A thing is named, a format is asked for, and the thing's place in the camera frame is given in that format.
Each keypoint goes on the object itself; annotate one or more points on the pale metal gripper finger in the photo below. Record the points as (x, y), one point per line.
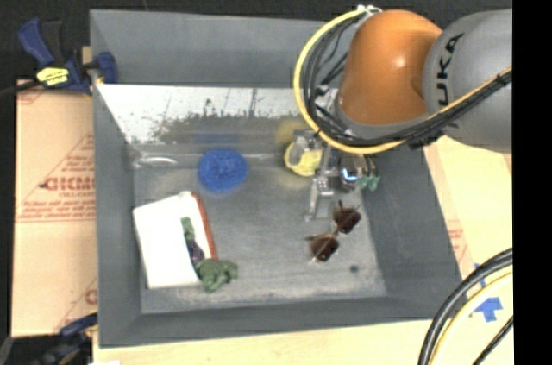
(302, 145)
(318, 199)

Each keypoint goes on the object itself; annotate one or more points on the yellow round object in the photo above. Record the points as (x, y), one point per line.
(309, 163)

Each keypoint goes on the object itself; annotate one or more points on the brown sunglasses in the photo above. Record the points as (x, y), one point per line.
(346, 218)

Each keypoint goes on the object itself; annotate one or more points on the grey metal bin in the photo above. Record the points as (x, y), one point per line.
(276, 234)

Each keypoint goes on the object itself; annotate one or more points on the blue round scrubber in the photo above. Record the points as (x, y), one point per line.
(222, 170)

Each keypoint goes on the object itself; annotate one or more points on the green and purple toy figure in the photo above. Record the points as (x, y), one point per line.
(215, 272)

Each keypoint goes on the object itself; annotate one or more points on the white box with orange edge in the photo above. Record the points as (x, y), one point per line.
(161, 240)

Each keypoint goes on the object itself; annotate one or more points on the brown cardboard board red print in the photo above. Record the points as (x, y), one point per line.
(52, 165)

